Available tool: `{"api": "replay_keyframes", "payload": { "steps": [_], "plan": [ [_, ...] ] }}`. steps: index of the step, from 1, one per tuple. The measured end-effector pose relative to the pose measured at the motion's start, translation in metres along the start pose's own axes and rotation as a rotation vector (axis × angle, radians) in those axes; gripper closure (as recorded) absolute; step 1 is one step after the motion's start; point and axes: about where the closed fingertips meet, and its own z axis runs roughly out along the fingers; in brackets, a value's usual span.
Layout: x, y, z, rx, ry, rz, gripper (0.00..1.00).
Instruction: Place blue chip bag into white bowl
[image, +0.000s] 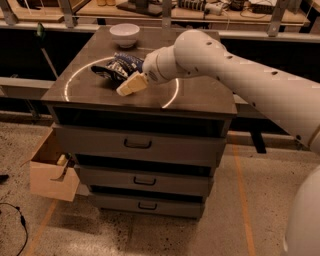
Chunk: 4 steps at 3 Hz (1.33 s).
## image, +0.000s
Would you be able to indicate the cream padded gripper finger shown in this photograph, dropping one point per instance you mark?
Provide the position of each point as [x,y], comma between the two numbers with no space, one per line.
[135,82]

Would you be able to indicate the blue chip bag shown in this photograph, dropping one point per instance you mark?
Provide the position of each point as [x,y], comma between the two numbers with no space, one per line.
[119,68]

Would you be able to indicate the green-tipped pole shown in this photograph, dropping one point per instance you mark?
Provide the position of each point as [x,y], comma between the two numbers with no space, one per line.
[40,35]

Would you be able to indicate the black bottom drawer handle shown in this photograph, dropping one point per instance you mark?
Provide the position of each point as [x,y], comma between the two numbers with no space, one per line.
[150,207]

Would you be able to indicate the white ceramic bowl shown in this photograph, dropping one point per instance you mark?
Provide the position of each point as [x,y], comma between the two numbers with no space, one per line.
[125,35]

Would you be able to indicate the open cardboard box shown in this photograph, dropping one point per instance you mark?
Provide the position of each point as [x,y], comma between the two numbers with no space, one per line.
[51,173]

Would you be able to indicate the black middle drawer handle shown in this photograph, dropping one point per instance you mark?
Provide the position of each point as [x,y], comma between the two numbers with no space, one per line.
[147,182]

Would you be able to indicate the black drawer handle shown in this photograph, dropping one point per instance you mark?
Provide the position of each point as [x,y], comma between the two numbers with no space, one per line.
[147,182]
[150,207]
[129,144]

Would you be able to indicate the black top drawer handle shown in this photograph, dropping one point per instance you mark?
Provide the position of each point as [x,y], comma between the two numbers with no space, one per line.
[129,144]

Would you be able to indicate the grey three-drawer cabinet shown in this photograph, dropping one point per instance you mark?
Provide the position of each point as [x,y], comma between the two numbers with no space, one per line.
[154,151]

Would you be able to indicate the wooden workbench behind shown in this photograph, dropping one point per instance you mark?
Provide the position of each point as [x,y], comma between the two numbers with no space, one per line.
[89,15]

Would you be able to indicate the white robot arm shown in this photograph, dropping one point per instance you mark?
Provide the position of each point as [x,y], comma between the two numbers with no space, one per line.
[291,102]

